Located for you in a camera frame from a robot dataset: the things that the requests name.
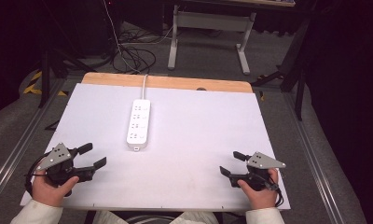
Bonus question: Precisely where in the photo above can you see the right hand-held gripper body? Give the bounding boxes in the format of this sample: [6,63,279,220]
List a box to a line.
[228,151,286,191]

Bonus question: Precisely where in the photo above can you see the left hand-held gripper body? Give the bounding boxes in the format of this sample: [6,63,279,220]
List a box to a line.
[35,142,95,188]

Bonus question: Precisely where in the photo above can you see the person's left hand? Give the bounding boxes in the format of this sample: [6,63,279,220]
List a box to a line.
[31,173,80,208]

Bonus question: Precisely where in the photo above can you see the person's right hand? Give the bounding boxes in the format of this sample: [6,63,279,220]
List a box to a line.
[237,168,281,210]

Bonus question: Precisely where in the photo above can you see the white board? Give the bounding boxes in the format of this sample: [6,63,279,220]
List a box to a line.
[20,82,292,213]

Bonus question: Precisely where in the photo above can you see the white power strip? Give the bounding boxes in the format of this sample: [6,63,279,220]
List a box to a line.
[126,98,152,152]

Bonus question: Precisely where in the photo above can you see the person's lap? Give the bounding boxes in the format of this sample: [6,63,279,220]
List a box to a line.
[91,210,220,224]

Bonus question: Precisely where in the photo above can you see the yellow black floor tape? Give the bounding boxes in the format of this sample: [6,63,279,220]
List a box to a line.
[21,70,68,97]

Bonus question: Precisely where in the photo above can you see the black metal stand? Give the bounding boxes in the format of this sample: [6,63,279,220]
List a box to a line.
[250,17,311,121]
[38,0,94,109]

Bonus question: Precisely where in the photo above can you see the wooden table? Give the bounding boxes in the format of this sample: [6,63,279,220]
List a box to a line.
[81,72,254,94]

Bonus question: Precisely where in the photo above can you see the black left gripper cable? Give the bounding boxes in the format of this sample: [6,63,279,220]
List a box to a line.
[23,151,52,198]

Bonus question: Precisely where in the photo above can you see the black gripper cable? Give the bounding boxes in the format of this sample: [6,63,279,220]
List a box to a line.
[262,176,285,208]
[23,151,52,198]

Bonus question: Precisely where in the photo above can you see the aluminium floor rail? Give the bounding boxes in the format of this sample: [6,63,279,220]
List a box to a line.
[0,77,68,202]
[282,91,342,224]

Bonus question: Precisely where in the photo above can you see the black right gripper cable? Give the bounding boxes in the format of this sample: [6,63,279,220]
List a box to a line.
[262,176,285,208]

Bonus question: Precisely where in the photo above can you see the white power strip cable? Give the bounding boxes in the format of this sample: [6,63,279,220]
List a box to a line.
[102,0,149,101]

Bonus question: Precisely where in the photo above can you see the tangled black floor cables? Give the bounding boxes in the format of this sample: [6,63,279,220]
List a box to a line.
[111,29,158,75]

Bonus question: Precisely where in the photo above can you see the white metal desk frame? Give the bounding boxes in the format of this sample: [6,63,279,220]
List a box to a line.
[167,4,257,77]

